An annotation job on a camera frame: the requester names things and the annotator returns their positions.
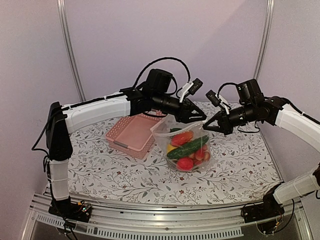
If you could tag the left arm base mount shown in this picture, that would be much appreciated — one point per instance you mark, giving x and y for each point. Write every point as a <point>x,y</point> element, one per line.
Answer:
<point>80,211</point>

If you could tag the left aluminium frame post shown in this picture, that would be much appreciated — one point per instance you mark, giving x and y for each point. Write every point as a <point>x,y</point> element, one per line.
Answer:
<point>69,49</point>

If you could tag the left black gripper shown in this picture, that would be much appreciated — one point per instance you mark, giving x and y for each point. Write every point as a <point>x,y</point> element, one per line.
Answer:
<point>185,112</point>

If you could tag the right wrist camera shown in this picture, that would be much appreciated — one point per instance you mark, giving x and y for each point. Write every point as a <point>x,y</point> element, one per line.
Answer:
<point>249,93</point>

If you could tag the clear zip top bag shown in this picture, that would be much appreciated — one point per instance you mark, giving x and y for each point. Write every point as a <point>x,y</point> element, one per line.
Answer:
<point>163,137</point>

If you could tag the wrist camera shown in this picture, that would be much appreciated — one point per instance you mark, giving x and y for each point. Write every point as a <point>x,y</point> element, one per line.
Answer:
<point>249,93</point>
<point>158,81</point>

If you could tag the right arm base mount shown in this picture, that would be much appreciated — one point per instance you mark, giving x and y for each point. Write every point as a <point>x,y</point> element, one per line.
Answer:
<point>270,217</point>

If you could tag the floral patterned table mat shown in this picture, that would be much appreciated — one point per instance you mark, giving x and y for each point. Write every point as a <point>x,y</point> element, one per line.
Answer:
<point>242,171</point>

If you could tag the green toy cucumber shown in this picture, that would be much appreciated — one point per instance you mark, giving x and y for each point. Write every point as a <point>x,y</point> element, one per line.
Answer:
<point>188,148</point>

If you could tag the pink plastic basket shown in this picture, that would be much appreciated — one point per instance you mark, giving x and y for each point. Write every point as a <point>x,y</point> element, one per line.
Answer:
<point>132,134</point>

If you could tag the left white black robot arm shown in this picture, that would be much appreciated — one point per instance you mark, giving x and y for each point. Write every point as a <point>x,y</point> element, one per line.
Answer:
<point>64,120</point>

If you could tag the front aluminium rail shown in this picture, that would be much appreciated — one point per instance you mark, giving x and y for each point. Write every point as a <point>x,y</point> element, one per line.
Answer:
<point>120,220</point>

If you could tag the aluminium frame post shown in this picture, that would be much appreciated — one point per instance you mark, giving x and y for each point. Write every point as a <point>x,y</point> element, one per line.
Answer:
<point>69,49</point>
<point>265,38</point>

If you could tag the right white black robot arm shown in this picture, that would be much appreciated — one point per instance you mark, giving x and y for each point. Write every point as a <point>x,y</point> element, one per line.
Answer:
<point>280,112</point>

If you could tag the green toy pepper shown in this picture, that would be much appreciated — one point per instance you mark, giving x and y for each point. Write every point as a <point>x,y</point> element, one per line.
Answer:
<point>174,129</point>

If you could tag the right aluminium frame post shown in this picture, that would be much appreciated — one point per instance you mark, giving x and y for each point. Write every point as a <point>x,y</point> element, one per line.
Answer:
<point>265,38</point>

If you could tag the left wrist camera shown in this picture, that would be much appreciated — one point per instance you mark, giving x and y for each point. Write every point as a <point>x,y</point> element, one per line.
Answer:
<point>158,81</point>

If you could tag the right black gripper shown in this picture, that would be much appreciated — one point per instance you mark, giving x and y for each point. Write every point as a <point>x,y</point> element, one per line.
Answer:
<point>225,125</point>

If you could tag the yellow toy pepper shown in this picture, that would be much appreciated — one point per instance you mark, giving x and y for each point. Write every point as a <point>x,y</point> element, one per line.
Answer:
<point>170,148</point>

